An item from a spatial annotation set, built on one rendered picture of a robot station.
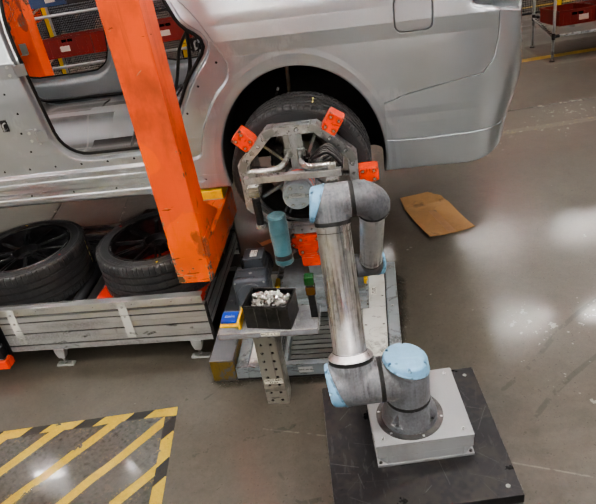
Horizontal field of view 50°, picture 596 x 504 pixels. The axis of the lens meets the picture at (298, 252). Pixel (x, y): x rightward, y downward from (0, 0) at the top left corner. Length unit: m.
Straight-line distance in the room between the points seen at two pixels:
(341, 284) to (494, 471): 0.80
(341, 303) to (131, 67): 1.22
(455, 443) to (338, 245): 0.78
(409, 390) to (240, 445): 0.99
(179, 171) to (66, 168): 0.97
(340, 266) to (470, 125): 1.33
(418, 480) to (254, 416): 0.97
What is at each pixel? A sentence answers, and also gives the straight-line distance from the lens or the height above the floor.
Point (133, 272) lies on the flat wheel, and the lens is 3.25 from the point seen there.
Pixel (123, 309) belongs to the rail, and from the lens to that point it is 3.26.
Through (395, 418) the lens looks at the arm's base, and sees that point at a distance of 2.22.
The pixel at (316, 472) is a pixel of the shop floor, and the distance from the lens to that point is 2.69.
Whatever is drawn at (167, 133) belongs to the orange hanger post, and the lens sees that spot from 2.63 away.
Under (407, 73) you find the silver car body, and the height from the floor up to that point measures 1.21.
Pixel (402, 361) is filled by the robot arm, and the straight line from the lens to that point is 2.09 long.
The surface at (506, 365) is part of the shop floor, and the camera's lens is 3.09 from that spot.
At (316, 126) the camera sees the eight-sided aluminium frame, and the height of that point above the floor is 1.11.
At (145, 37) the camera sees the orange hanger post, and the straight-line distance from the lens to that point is 2.53.
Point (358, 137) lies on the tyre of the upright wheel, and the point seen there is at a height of 1.00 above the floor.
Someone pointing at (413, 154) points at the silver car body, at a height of 0.82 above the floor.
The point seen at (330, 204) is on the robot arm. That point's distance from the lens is 1.96.
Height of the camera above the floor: 2.07
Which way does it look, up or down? 31 degrees down
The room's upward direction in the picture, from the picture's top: 10 degrees counter-clockwise
